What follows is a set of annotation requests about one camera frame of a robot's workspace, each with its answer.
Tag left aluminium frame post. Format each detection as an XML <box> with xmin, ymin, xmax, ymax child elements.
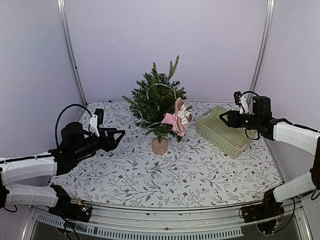
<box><xmin>56</xmin><ymin>0</ymin><xmax>88</xmax><ymax>106</ymax></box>

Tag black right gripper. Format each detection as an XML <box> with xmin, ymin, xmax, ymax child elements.
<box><xmin>220</xmin><ymin>110</ymin><xmax>262</xmax><ymax>131</ymax></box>

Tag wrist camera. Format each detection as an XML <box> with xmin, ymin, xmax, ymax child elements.
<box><xmin>233</xmin><ymin>91</ymin><xmax>250</xmax><ymax>114</ymax></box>
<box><xmin>89</xmin><ymin>108</ymin><xmax>104</xmax><ymax>137</ymax></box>

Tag clear battery box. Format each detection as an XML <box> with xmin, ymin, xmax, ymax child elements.
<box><xmin>180</xmin><ymin>138</ymin><xmax>186</xmax><ymax>152</ymax></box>

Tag right aluminium frame post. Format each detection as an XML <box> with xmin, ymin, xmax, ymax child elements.
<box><xmin>249</xmin><ymin>0</ymin><xmax>275</xmax><ymax>92</ymax></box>

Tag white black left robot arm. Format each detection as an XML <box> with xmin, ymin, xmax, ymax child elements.
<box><xmin>0</xmin><ymin>122</ymin><xmax>126</xmax><ymax>217</ymax></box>

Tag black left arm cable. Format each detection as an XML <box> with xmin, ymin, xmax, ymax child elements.
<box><xmin>54</xmin><ymin>103</ymin><xmax>91</xmax><ymax>148</ymax></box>

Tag small green christmas tree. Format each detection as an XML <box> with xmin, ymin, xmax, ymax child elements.
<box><xmin>122</xmin><ymin>56</ymin><xmax>193</xmax><ymax>155</ymax></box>

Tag aluminium front rail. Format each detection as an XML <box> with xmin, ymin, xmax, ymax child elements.
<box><xmin>21</xmin><ymin>200</ymin><xmax>313</xmax><ymax>240</ymax></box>

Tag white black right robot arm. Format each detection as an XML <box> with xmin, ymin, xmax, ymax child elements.
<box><xmin>219</xmin><ymin>92</ymin><xmax>320</xmax><ymax>218</ymax></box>

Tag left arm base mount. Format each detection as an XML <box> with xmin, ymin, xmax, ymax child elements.
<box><xmin>48</xmin><ymin>198</ymin><xmax>92</xmax><ymax>223</ymax></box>

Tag clear wire fairy lights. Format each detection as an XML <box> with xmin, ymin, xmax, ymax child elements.
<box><xmin>131</xmin><ymin>83</ymin><xmax>178</xmax><ymax>129</ymax></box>

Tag floral white table mat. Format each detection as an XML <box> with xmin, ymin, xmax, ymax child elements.
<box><xmin>51</xmin><ymin>102</ymin><xmax>282</xmax><ymax>208</ymax></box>

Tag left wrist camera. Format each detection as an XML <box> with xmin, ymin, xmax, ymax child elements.
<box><xmin>89</xmin><ymin>108</ymin><xmax>104</xmax><ymax>137</ymax></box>

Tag pink bow ornaments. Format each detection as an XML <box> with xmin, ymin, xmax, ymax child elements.
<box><xmin>161</xmin><ymin>97</ymin><xmax>193</xmax><ymax>137</ymax></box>

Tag pale green perforated basket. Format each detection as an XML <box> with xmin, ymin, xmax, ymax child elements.
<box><xmin>195</xmin><ymin>105</ymin><xmax>256</xmax><ymax>159</ymax></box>

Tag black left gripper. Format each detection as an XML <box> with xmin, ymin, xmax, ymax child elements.
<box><xmin>72</xmin><ymin>127</ymin><xmax>125</xmax><ymax>161</ymax></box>

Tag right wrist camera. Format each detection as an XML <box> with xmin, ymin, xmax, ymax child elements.
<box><xmin>233</xmin><ymin>91</ymin><xmax>250</xmax><ymax>114</ymax></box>

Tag aluminium frame post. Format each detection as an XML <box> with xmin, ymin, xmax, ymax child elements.
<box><xmin>249</xmin><ymin>0</ymin><xmax>275</xmax><ymax>92</ymax></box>
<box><xmin>56</xmin><ymin>0</ymin><xmax>88</xmax><ymax>106</ymax></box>

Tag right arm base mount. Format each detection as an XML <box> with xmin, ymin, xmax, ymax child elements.
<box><xmin>238</xmin><ymin>199</ymin><xmax>296</xmax><ymax>236</ymax></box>

